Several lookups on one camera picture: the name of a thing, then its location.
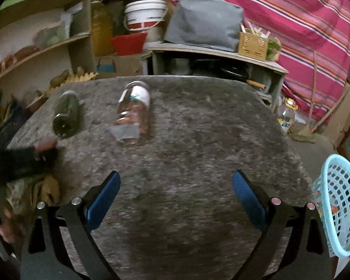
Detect green leafy vegetables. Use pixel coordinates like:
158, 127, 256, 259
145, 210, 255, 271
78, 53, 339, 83
266, 37, 282, 62

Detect grey fabric bag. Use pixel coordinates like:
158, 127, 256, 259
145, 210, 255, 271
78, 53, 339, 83
164, 0, 244, 53

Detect green glass bottle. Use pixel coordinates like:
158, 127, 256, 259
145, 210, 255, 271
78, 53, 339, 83
52, 91, 82, 139

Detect yellow egg tray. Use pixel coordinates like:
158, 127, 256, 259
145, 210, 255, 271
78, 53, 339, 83
45, 67, 100, 90

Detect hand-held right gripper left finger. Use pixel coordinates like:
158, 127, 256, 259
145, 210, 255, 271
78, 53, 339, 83
20, 170, 122, 280

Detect clear plastic bottle white label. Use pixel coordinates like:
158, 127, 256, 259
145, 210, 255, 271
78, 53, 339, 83
110, 81, 151, 146

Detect red striped cloth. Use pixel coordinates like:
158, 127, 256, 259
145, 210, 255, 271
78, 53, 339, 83
160, 0, 350, 121

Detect red plastic basin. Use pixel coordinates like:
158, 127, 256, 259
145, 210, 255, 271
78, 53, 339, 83
110, 32, 148, 56

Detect large yellow oil bottle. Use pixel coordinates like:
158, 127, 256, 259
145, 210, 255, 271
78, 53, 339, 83
90, 0, 114, 58

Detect olive crumpled cloth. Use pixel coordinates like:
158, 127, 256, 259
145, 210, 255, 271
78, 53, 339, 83
31, 175, 61, 205

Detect black pan with wooden handle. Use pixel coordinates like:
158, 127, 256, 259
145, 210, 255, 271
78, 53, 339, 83
192, 59, 266, 90

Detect plastic bottle with yellow label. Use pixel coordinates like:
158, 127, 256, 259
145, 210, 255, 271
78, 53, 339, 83
278, 97, 299, 135

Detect grey fuzzy rug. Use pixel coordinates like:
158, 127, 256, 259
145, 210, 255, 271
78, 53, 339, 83
6, 76, 316, 280

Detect wooden chopstick holder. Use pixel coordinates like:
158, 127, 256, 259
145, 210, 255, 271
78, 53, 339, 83
238, 31, 270, 62

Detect white plastic bucket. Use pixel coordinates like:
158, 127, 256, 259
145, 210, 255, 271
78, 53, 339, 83
124, 0, 168, 43

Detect straw broom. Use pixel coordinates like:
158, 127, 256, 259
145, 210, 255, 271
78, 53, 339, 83
290, 49, 319, 144

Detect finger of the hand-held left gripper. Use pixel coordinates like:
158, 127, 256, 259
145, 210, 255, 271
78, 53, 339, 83
35, 141, 59, 169

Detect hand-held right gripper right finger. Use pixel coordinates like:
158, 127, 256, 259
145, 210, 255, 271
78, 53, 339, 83
231, 169, 335, 280

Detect wooden wall shelf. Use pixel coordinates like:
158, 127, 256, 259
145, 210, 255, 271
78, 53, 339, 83
0, 0, 97, 94

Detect light blue plastic basket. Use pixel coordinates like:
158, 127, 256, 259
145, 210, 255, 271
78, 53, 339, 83
312, 153, 350, 258

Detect wooden stick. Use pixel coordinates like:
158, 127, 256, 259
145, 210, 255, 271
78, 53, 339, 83
311, 84, 350, 132

